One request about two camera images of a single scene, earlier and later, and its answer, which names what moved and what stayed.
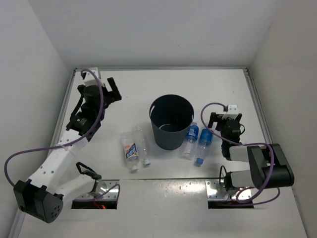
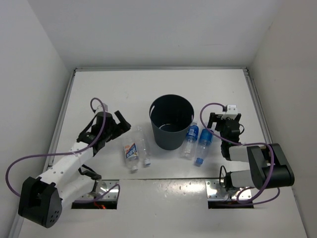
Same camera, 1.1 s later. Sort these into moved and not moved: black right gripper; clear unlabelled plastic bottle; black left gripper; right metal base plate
Moved: black left gripper
Not moved: black right gripper; right metal base plate; clear unlabelled plastic bottle
